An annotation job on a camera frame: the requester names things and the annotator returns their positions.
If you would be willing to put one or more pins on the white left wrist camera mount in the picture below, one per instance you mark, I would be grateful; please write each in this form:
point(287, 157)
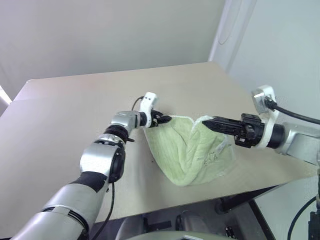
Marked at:
point(149, 100)

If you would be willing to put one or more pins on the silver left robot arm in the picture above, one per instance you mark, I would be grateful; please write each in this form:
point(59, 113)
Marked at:
point(95, 155)

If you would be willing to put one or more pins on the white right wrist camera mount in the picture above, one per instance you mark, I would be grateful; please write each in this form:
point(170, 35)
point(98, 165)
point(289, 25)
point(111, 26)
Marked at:
point(267, 91)

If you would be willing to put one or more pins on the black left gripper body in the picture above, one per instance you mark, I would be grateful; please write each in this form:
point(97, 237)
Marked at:
point(155, 117)

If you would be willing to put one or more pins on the black table frame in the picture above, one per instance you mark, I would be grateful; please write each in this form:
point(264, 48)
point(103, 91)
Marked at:
point(260, 193)

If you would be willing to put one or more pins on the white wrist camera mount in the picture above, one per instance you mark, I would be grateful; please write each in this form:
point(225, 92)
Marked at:
point(267, 91)
point(149, 100)

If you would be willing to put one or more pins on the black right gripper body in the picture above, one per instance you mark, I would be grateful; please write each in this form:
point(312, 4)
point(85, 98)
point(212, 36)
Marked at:
point(250, 130)

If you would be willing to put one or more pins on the silver robot torso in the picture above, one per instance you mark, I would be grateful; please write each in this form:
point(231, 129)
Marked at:
point(160, 235)

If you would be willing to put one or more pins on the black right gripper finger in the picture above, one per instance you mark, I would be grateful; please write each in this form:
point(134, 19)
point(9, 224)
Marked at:
point(220, 128)
point(227, 120)

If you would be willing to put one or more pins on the light green towel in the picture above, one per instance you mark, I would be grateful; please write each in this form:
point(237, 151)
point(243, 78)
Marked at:
point(180, 155)

